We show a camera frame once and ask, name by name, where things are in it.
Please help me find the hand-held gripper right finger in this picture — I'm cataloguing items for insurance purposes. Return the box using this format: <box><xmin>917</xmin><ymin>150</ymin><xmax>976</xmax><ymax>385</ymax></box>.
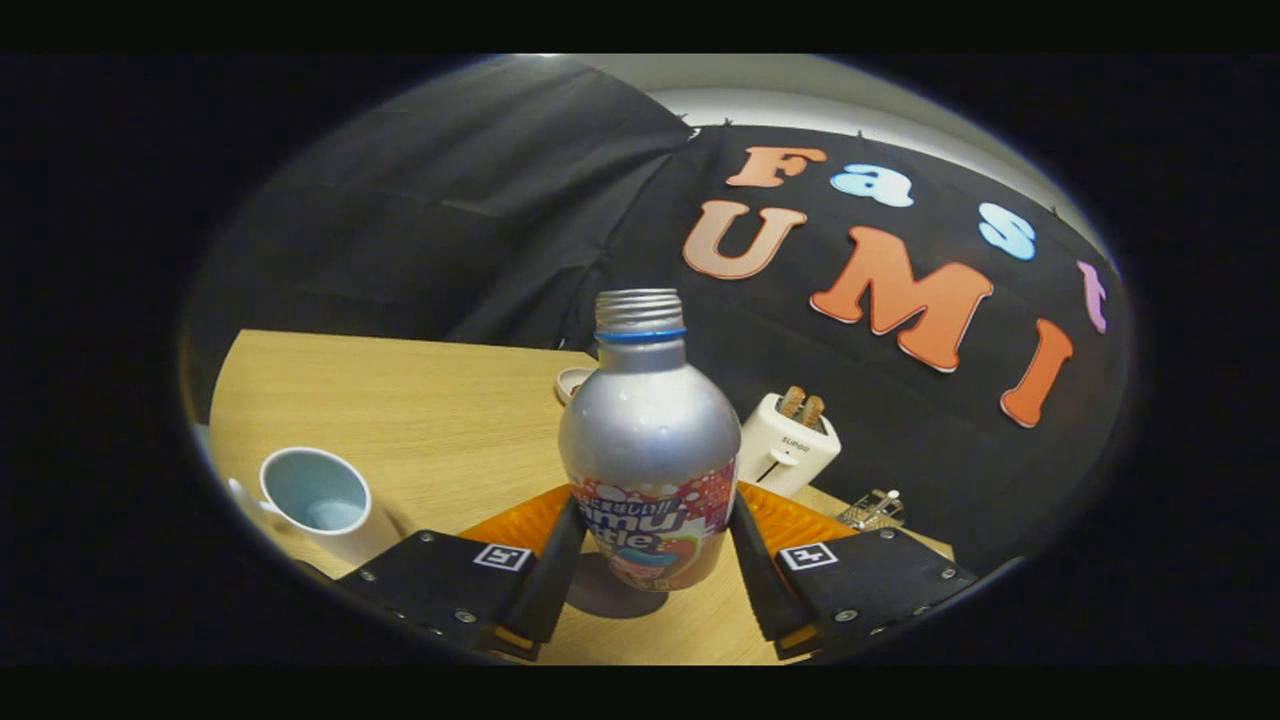
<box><xmin>728</xmin><ymin>483</ymin><xmax>981</xmax><ymax>661</ymax></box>

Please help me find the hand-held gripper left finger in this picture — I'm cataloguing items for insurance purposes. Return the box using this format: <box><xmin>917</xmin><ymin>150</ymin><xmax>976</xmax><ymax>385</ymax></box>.
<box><xmin>335</xmin><ymin>485</ymin><xmax>589</xmax><ymax>663</ymax></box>

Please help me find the silver juice bottle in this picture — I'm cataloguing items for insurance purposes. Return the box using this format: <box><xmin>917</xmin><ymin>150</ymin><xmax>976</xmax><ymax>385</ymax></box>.
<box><xmin>558</xmin><ymin>289</ymin><xmax>743</xmax><ymax>593</ymax></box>

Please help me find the white cup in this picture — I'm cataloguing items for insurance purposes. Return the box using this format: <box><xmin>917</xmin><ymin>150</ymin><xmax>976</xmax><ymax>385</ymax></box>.
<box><xmin>228</xmin><ymin>446</ymin><xmax>401</xmax><ymax>568</ymax></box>

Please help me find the white toaster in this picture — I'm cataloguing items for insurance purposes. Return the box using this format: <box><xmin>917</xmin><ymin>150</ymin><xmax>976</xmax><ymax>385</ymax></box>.
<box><xmin>737</xmin><ymin>392</ymin><xmax>843</xmax><ymax>498</ymax></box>

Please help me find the wooden table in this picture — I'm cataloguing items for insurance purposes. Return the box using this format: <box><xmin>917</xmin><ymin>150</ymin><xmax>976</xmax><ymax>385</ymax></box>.
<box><xmin>208</xmin><ymin>330</ymin><xmax>956</xmax><ymax>666</ymax></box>

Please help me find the metal wire holder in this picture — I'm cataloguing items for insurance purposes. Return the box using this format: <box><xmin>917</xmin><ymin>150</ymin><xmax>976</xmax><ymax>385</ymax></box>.
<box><xmin>836</xmin><ymin>489</ymin><xmax>906</xmax><ymax>532</ymax></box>

